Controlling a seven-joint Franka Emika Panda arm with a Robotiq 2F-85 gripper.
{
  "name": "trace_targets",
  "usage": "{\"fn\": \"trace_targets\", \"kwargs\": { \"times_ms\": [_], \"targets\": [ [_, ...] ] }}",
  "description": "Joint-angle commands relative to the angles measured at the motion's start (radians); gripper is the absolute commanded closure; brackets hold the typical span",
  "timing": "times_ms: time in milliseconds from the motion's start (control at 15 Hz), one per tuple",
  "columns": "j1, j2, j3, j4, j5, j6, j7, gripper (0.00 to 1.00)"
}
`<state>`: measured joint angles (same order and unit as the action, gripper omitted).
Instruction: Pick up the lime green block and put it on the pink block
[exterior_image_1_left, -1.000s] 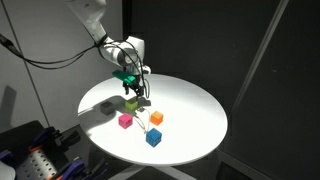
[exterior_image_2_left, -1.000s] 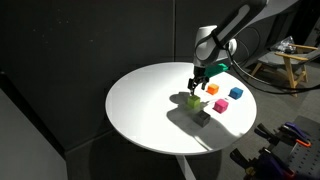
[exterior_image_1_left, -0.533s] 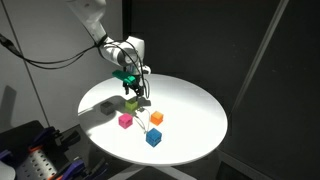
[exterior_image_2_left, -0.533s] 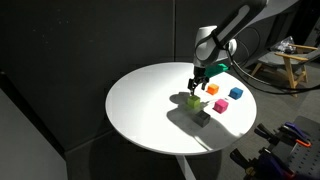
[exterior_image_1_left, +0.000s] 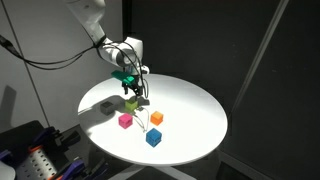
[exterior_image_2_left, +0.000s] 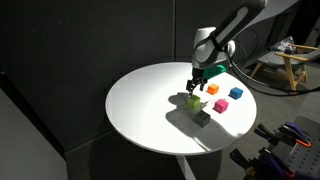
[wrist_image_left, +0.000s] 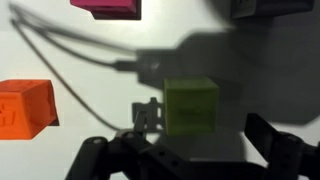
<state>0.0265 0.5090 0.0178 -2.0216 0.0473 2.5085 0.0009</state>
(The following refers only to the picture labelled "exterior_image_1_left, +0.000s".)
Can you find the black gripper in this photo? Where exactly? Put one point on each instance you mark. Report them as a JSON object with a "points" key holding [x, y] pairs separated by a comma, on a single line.
{"points": [[135, 87]]}

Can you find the lime green block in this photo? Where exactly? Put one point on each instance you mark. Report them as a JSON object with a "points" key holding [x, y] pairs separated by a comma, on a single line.
{"points": [[131, 105]]}

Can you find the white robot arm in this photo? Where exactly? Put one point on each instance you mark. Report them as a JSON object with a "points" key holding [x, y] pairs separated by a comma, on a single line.
{"points": [[100, 30]]}

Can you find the pink block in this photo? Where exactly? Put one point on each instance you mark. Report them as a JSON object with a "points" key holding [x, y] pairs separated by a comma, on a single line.
{"points": [[125, 121]]}

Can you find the orange block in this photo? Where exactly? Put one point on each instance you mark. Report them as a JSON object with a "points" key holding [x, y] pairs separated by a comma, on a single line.
{"points": [[156, 118]]}

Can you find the black block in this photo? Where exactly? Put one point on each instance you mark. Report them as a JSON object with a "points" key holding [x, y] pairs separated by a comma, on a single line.
{"points": [[106, 108]]}

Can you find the blue block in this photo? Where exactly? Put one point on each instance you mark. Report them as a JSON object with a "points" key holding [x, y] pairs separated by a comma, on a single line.
{"points": [[153, 137]]}

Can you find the white table base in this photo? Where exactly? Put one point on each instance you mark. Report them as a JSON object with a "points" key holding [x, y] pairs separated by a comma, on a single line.
{"points": [[146, 171]]}

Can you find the purple clamp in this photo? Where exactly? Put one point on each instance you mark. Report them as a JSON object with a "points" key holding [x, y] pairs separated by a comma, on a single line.
{"points": [[68, 168]]}

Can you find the perforated metal plate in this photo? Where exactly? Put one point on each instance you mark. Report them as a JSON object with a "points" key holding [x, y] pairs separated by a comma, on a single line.
{"points": [[35, 165]]}

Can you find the black equipment cart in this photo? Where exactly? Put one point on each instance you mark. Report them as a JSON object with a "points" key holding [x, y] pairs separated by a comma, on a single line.
{"points": [[20, 136]]}

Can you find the grey diagonal metal pole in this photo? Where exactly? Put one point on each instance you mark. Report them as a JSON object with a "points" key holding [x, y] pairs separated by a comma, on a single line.
{"points": [[256, 56]]}

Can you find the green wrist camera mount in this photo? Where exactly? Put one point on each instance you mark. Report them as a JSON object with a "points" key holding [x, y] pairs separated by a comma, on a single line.
{"points": [[124, 77]]}

